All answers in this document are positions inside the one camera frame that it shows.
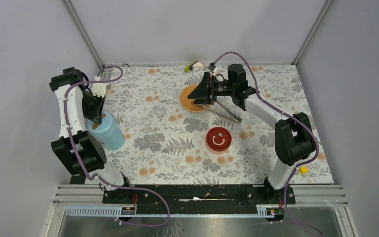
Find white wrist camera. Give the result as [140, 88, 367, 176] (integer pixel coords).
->
[91, 76, 110, 98]
[207, 63, 218, 75]

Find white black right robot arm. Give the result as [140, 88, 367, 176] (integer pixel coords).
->
[188, 63, 317, 203]

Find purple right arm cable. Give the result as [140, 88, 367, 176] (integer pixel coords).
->
[210, 51, 324, 237]

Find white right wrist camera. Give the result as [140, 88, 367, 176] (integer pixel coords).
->
[207, 63, 218, 75]

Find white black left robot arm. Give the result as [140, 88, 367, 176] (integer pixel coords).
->
[49, 67, 133, 203]

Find woven bamboo plate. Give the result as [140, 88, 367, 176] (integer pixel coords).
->
[180, 84, 205, 113]

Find green purple white toy block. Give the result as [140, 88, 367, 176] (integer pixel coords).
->
[184, 60, 204, 73]

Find light blue cup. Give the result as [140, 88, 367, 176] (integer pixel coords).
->
[94, 122, 125, 151]

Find metal serving tongs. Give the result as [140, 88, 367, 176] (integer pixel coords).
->
[196, 99, 243, 124]

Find light blue lid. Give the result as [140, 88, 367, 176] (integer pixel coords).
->
[87, 112, 115, 139]

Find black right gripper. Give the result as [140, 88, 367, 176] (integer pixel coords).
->
[188, 72, 235, 106]

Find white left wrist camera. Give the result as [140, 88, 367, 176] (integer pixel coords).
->
[91, 76, 110, 98]

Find small yellow block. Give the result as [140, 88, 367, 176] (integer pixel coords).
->
[299, 166, 308, 174]

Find dark red lid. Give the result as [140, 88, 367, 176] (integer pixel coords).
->
[205, 127, 232, 155]

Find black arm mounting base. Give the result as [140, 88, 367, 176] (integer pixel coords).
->
[103, 184, 296, 215]

